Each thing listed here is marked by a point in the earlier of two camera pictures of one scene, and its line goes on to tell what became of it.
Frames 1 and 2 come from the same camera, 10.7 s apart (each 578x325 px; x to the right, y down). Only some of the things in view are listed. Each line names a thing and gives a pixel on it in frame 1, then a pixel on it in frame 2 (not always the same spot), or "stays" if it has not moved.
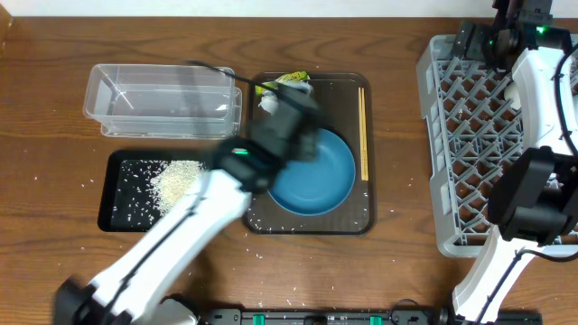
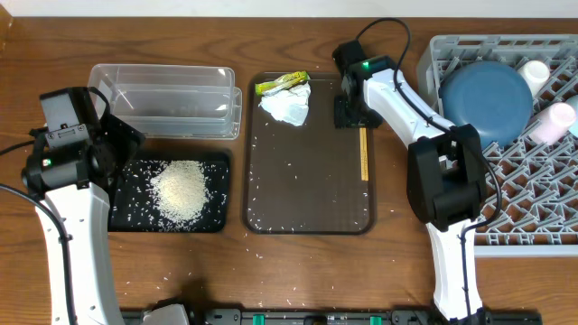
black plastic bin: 138,189 stays
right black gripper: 480,40 to 346,121
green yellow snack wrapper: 294,76 stays
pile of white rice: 178,180 stays
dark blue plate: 319,186 to 494,97
